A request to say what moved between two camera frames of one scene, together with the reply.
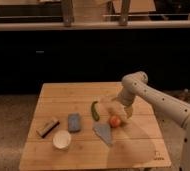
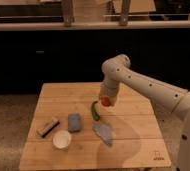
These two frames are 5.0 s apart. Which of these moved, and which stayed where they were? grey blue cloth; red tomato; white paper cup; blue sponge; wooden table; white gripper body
Moved: white gripper body; red tomato
Stayed: wooden table; white paper cup; blue sponge; grey blue cloth
